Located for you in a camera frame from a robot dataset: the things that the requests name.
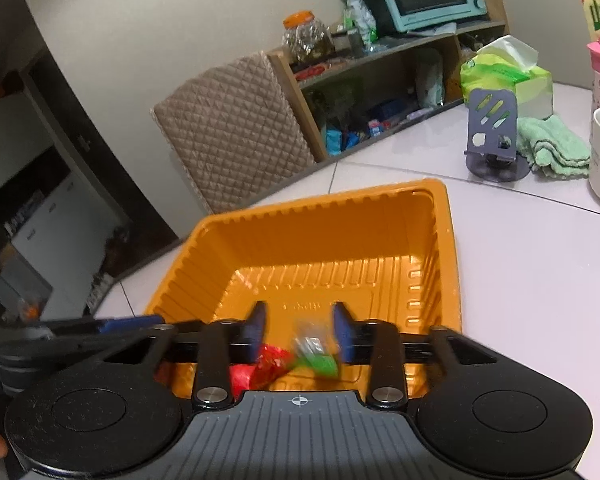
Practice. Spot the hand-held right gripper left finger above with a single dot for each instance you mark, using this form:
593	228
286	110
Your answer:
257	332

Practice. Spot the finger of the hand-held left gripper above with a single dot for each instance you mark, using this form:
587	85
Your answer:
130	323

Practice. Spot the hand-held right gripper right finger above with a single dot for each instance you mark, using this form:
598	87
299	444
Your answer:
342	335

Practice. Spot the green candy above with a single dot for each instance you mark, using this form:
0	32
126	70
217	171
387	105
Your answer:
320	362

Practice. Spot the glossy red candy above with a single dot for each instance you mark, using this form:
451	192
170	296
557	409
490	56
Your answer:
265	367

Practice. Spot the orange plastic tray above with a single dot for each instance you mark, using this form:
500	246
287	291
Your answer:
330	240

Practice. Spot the white cabinet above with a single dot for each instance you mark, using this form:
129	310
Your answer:
55	225

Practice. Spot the blue packet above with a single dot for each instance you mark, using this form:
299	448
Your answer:
334	141

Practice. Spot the quilted beige chair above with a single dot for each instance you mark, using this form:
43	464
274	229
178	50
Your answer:
230	125

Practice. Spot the red package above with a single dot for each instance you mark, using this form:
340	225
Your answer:
317	70

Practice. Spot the white plastic bag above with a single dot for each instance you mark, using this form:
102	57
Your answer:
430	80

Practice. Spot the grey phone stand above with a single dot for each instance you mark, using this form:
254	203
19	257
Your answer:
475	100

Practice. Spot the green cloth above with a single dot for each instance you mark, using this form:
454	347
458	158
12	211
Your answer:
555	145

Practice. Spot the plastic jar with orange lid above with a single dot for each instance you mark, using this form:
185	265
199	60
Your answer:
307	40

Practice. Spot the wooden shelf unit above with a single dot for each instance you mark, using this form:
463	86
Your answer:
420	40

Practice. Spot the green tissue pack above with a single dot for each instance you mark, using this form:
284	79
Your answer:
520	82

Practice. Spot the green white packet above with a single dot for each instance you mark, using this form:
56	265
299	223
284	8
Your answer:
360	15

